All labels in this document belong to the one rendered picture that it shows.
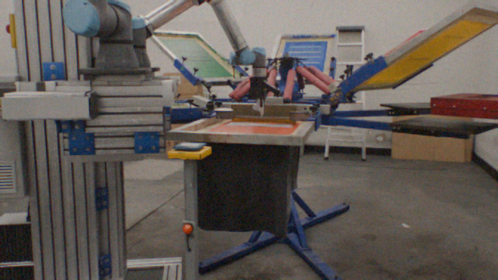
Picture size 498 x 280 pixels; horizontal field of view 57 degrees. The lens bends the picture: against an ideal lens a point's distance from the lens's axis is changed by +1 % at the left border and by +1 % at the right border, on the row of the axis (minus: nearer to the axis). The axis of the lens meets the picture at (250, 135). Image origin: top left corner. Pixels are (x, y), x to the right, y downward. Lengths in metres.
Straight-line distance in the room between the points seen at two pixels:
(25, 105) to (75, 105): 0.15
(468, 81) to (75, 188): 5.53
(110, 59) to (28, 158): 0.56
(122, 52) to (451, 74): 5.41
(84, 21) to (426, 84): 5.49
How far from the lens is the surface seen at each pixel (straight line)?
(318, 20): 6.57
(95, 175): 1.99
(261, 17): 6.69
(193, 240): 1.84
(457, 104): 2.47
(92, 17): 1.56
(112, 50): 1.69
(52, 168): 1.98
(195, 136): 1.93
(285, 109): 2.42
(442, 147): 6.56
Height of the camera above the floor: 1.28
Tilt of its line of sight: 9 degrees down
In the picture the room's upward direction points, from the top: straight up
